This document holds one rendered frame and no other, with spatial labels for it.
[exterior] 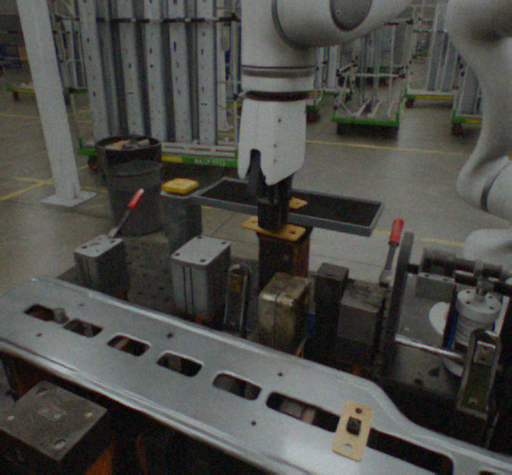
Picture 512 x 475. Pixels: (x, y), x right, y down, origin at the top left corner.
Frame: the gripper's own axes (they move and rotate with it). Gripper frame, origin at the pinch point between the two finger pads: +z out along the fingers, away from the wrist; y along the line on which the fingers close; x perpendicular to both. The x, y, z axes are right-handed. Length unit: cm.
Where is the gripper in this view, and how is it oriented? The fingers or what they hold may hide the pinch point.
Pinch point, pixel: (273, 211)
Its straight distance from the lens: 55.7
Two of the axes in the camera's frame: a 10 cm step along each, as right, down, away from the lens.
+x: 8.6, 2.1, -4.6
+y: -5.1, 3.5, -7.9
